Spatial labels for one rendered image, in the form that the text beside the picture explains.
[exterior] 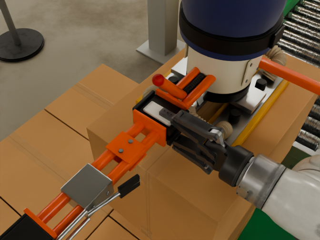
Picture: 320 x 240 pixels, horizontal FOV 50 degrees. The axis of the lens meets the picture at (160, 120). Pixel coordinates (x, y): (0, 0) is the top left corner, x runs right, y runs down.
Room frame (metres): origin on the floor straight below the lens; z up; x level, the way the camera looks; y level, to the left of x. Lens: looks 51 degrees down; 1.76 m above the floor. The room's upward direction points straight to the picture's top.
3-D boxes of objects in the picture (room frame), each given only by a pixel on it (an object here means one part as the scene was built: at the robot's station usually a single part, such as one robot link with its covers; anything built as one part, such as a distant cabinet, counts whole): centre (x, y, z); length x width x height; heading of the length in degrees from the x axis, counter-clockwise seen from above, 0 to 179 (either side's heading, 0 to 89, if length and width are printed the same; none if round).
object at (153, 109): (0.46, 0.00, 1.22); 0.07 x 0.03 x 0.01; 52
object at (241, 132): (0.61, -0.23, 1.09); 0.34 x 0.10 x 0.05; 142
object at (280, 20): (0.66, -0.16, 1.31); 0.23 x 0.23 x 0.04
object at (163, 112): (0.44, -0.02, 1.24); 0.05 x 0.01 x 0.03; 52
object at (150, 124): (0.47, 0.00, 1.20); 0.10 x 0.08 x 0.06; 52
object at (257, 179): (0.32, -0.18, 1.20); 0.09 x 0.06 x 0.09; 142
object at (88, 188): (0.30, 0.13, 1.20); 0.07 x 0.07 x 0.04; 52
